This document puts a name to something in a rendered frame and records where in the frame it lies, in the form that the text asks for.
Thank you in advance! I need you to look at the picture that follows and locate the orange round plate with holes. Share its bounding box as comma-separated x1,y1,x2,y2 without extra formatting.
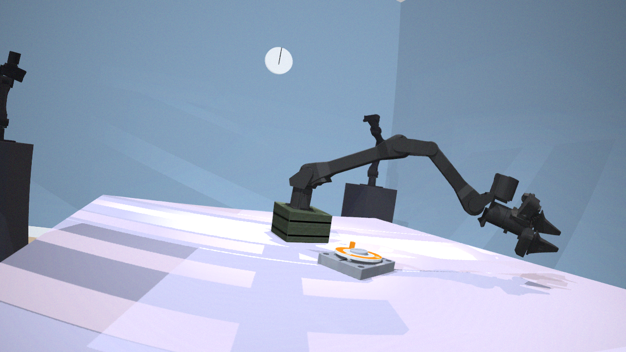
335,241,382,263

